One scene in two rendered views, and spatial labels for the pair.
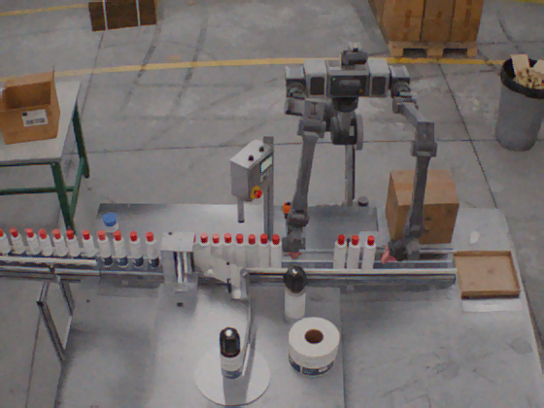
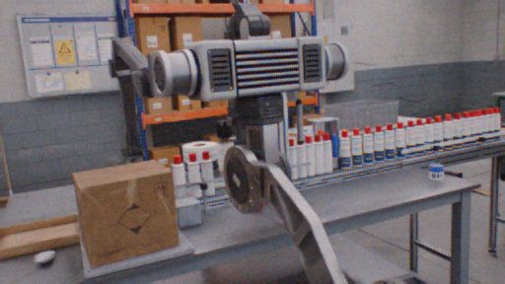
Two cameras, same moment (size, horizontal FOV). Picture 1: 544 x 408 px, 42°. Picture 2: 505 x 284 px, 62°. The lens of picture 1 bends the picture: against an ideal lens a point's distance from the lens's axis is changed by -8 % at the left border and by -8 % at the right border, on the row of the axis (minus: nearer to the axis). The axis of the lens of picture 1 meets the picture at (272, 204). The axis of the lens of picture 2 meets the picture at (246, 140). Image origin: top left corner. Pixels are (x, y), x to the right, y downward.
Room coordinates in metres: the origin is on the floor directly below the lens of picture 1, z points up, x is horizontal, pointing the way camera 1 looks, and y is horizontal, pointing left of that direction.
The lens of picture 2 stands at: (4.10, -0.90, 1.46)
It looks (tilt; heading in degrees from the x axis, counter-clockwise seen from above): 10 degrees down; 156
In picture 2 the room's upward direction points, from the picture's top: 4 degrees counter-clockwise
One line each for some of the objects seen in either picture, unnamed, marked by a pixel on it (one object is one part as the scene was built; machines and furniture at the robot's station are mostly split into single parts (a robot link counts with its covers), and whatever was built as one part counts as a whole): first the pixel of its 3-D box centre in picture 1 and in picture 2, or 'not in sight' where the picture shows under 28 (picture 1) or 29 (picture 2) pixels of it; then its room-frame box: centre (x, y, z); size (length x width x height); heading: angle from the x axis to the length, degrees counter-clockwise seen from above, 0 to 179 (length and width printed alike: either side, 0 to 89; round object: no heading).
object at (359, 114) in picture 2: not in sight; (361, 114); (0.89, 1.75, 0.91); 0.60 x 0.40 x 0.22; 96
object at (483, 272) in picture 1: (487, 272); (37, 235); (2.29, -1.02, 0.85); 0.30 x 0.26 x 0.04; 89
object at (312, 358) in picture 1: (313, 347); (200, 157); (1.81, -0.17, 0.95); 0.20 x 0.20 x 0.14
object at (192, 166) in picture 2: (354, 253); (194, 176); (2.30, -0.36, 0.98); 0.05 x 0.05 x 0.20
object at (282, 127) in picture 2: (268, 199); (281, 128); (2.45, 0.01, 1.16); 0.04 x 0.04 x 0.67; 89
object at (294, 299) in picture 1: (295, 293); (225, 148); (2.03, -0.10, 1.03); 0.09 x 0.09 x 0.30
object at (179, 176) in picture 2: (368, 254); (179, 177); (2.30, -0.43, 0.98); 0.05 x 0.05 x 0.20
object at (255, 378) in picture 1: (232, 375); not in sight; (1.71, 0.16, 0.89); 0.31 x 0.31 x 0.01
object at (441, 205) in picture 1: (421, 207); (125, 208); (2.59, -0.71, 0.99); 0.30 x 0.24 x 0.27; 92
